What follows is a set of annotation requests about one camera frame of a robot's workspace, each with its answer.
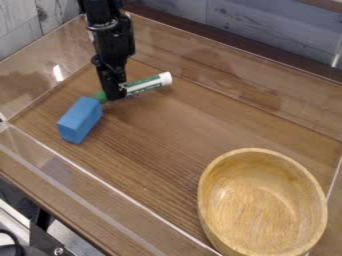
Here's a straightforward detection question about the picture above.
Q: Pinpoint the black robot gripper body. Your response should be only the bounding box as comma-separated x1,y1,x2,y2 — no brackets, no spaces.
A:
79,0,135,72

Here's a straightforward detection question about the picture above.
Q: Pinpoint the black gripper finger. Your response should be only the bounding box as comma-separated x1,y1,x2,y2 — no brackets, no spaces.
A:
96,64,127,101

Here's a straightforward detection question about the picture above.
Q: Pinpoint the green Expo marker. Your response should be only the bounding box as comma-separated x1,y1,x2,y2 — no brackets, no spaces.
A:
92,71,174,104

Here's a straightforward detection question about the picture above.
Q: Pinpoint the brown wooden bowl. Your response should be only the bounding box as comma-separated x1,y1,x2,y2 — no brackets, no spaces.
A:
198,148,328,256

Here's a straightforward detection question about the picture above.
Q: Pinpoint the blue foam block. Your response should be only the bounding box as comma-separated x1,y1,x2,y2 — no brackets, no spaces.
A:
56,97,103,144

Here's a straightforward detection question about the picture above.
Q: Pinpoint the black cable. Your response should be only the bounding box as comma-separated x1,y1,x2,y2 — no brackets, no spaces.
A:
0,229,24,256

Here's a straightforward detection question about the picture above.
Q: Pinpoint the black metal table bracket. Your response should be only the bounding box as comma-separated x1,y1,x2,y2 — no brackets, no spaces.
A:
30,210,75,256

